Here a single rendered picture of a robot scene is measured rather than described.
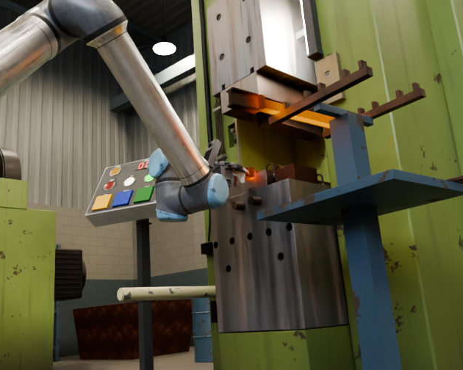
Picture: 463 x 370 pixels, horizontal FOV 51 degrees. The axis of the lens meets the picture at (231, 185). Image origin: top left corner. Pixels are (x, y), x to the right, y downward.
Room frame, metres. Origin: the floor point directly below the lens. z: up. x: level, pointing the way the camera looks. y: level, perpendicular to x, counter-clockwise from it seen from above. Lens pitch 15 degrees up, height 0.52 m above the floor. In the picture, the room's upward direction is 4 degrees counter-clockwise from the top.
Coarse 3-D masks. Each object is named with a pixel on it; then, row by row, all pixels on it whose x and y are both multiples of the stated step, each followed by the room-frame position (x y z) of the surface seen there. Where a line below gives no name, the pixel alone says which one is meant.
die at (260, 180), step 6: (258, 174) 1.59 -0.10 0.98; (264, 174) 1.57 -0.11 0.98; (270, 174) 1.58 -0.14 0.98; (246, 180) 1.64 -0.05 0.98; (252, 180) 1.61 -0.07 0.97; (258, 180) 1.59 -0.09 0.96; (264, 180) 1.57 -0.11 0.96; (234, 186) 1.68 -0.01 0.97; (240, 186) 1.66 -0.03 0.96; (246, 186) 1.64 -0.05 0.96; (252, 186) 1.62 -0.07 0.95; (258, 186) 1.60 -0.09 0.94; (234, 192) 1.68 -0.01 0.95; (240, 192) 1.66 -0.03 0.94
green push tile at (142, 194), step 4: (140, 188) 1.85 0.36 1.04; (144, 188) 1.84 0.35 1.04; (148, 188) 1.83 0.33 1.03; (152, 188) 1.83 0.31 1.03; (140, 192) 1.84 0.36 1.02; (144, 192) 1.83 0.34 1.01; (148, 192) 1.82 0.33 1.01; (152, 192) 1.82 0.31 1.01; (136, 196) 1.84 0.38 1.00; (140, 196) 1.83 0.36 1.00; (144, 196) 1.82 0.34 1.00; (148, 196) 1.81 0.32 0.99; (136, 200) 1.82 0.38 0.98; (140, 200) 1.81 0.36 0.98; (144, 200) 1.81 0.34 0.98; (148, 200) 1.81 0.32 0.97
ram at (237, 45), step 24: (240, 0) 1.60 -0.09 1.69; (264, 0) 1.55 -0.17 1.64; (288, 0) 1.65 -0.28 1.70; (216, 24) 1.70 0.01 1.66; (240, 24) 1.61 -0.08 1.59; (264, 24) 1.54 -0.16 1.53; (288, 24) 1.63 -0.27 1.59; (216, 48) 1.71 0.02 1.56; (240, 48) 1.61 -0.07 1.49; (264, 48) 1.53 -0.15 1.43; (288, 48) 1.62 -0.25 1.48; (216, 72) 1.72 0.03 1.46; (240, 72) 1.62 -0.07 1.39; (264, 72) 1.58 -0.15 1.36; (288, 72) 1.61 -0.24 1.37; (312, 72) 1.71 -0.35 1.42; (216, 96) 1.75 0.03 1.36
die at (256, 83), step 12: (240, 84) 1.63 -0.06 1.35; (252, 84) 1.58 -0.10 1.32; (264, 84) 1.59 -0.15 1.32; (276, 84) 1.64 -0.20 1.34; (288, 84) 1.68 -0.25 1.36; (228, 96) 1.68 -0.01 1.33; (276, 96) 1.63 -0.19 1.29; (288, 96) 1.68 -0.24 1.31; (300, 96) 1.73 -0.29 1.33; (228, 108) 1.68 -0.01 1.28; (312, 108) 1.78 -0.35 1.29; (252, 120) 1.80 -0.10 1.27
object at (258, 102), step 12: (240, 96) 1.08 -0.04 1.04; (252, 96) 1.10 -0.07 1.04; (264, 96) 1.10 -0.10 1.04; (240, 108) 1.09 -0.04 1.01; (252, 108) 1.09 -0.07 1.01; (264, 108) 1.11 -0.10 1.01; (276, 108) 1.14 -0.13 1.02; (300, 120) 1.22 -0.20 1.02; (312, 120) 1.23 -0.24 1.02; (324, 120) 1.24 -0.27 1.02
